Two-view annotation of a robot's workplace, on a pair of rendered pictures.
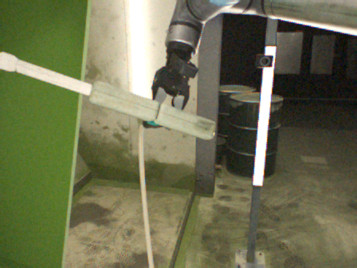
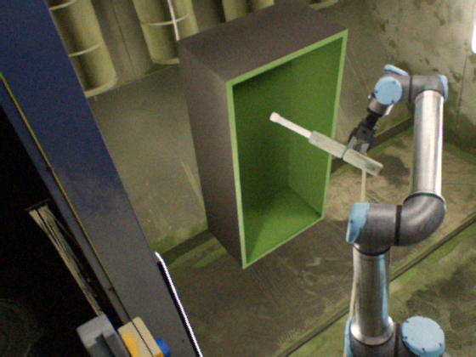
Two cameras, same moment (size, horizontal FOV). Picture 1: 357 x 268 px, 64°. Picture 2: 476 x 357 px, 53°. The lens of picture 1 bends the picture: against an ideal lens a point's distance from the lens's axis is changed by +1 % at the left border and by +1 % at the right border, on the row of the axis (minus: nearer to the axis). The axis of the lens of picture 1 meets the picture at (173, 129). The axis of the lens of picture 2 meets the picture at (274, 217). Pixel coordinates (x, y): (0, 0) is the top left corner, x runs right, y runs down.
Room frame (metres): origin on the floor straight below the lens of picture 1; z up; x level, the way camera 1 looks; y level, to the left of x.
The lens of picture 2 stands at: (-0.61, -0.90, 2.35)
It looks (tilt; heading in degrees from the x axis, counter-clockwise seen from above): 41 degrees down; 48
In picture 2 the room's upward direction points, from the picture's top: 10 degrees counter-clockwise
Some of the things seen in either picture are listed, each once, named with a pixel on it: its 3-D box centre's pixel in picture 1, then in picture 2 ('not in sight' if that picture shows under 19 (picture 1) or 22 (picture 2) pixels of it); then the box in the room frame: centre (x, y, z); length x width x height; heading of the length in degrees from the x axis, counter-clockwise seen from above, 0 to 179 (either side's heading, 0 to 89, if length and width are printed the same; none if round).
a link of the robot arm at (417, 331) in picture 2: not in sight; (418, 345); (0.33, -0.49, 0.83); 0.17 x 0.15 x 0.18; 118
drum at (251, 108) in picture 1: (253, 135); not in sight; (3.11, -0.91, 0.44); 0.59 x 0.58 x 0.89; 2
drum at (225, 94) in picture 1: (231, 120); not in sight; (3.76, -0.79, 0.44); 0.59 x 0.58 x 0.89; 69
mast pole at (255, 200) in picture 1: (260, 150); not in sight; (1.62, -0.53, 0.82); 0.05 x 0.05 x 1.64; 78
